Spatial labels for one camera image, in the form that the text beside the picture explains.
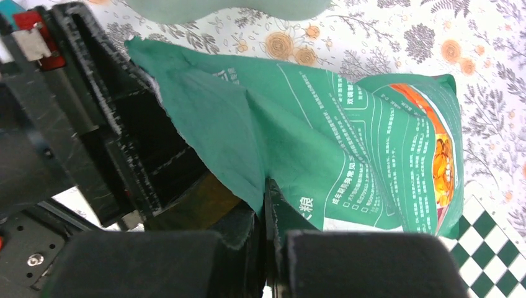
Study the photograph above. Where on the orange plastic scoop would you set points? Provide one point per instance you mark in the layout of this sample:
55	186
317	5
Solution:
201	207

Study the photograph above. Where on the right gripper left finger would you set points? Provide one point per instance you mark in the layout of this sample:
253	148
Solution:
223	261

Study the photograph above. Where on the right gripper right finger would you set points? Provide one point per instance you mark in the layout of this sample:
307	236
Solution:
305	262

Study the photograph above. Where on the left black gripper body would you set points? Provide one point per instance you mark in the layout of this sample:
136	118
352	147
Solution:
59	123

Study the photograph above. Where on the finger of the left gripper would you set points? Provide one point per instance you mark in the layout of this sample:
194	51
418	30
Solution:
162	164

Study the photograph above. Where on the green white chessboard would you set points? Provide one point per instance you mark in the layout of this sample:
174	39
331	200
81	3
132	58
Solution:
489	252

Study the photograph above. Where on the green dog food bag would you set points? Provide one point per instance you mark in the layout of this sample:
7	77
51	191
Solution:
382	153

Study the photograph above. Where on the floral tablecloth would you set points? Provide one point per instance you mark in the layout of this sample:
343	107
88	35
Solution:
480	43

